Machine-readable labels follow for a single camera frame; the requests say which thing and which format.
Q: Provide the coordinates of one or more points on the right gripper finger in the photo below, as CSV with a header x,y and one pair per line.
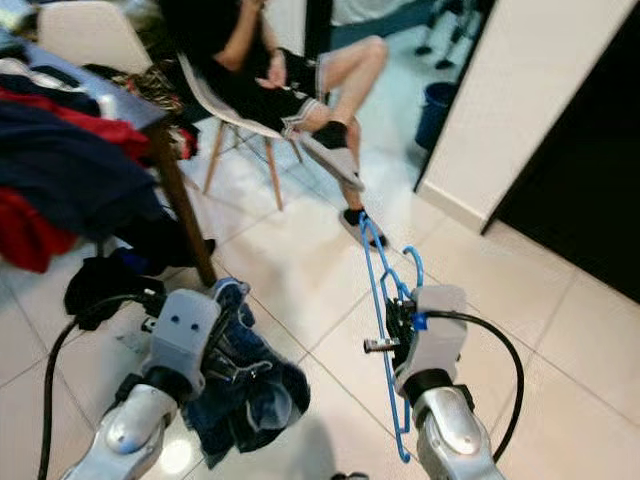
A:
x,y
407,312
391,315

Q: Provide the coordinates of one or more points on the blue plastic clothes hanger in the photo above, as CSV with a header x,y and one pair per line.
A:
x,y
419,265

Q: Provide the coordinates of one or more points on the blue denim shorts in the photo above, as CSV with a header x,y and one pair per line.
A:
x,y
260,410

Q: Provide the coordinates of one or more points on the grey slipper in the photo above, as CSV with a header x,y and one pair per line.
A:
x,y
360,232
332,165

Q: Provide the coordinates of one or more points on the black clothing pile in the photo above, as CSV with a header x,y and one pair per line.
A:
x,y
105,285

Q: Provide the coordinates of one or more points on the brown wooden table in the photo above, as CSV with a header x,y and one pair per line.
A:
x,y
185,210

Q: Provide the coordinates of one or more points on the blue plastic bin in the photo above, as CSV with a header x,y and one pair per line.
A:
x,y
435,115

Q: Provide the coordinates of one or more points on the black cabinet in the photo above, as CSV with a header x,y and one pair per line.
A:
x,y
580,150

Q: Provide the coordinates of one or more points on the person in black shirt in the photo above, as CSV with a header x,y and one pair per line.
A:
x,y
240,75

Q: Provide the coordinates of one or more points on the patterned crumpled bag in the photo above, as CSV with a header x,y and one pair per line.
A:
x,y
160,88

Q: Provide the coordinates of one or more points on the white cloth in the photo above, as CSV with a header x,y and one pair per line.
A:
x,y
20,70

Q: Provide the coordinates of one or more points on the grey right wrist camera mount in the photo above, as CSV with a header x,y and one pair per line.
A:
x,y
440,340

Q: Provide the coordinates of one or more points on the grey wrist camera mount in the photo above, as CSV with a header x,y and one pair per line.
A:
x,y
440,340
185,335

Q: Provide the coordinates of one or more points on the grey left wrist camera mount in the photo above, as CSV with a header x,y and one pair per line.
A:
x,y
185,335

